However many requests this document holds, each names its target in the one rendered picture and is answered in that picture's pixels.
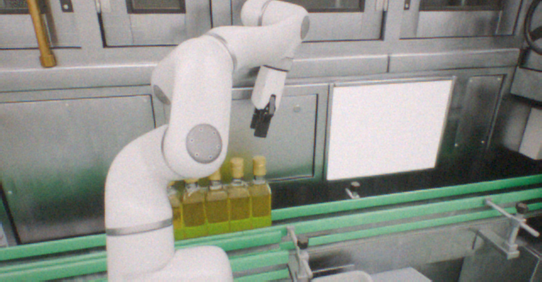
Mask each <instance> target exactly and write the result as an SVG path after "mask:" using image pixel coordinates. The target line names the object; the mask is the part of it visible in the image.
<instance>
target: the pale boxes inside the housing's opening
mask: <svg viewBox="0 0 542 282"><path fill-rule="evenodd" d="M518 152H519V153H521V154H523V155H525V156H527V157H529V158H532V159H534V160H540V159H542V107H533V108H532V109H531V112H530V115H529V118H528V122H527V125H526V129H525V131H524V134H523V139H522V142H521V146H520V148H519V151H518Z"/></svg>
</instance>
